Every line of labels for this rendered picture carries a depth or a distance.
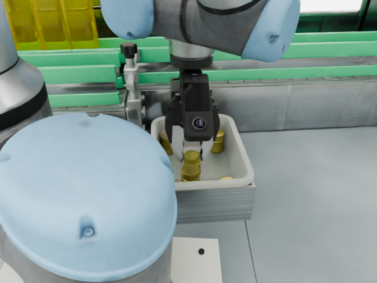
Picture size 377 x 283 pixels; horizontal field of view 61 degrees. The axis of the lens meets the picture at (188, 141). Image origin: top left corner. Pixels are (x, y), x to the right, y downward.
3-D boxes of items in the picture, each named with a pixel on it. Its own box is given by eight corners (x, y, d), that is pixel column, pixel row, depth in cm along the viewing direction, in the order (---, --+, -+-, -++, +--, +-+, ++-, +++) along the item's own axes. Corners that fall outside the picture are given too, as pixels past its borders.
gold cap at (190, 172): (200, 193, 59) (201, 175, 56) (181, 194, 59) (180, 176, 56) (198, 180, 62) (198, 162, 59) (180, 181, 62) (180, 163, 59)
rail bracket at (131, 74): (144, 83, 71) (139, 26, 64) (141, 122, 58) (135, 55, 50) (130, 84, 71) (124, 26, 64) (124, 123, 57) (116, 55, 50)
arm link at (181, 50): (219, 32, 47) (164, 34, 46) (217, 62, 50) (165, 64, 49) (211, 19, 53) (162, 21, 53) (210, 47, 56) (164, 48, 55)
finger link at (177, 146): (180, 147, 67) (187, 109, 62) (182, 165, 62) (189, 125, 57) (165, 146, 66) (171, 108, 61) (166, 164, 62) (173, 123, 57)
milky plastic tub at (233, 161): (228, 145, 74) (231, 112, 69) (252, 218, 56) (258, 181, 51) (153, 149, 73) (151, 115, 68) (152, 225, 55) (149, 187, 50)
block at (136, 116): (147, 114, 74) (144, 87, 70) (146, 137, 66) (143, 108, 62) (131, 115, 74) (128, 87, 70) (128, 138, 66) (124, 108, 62)
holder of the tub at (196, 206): (223, 134, 79) (225, 106, 74) (250, 219, 56) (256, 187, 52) (154, 137, 78) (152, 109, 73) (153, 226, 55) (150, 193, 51)
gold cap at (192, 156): (201, 177, 63) (202, 159, 60) (183, 178, 62) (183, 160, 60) (200, 166, 65) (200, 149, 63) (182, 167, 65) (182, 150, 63)
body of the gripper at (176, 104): (207, 103, 64) (210, 43, 57) (214, 126, 57) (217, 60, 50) (169, 105, 63) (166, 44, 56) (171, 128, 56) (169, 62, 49)
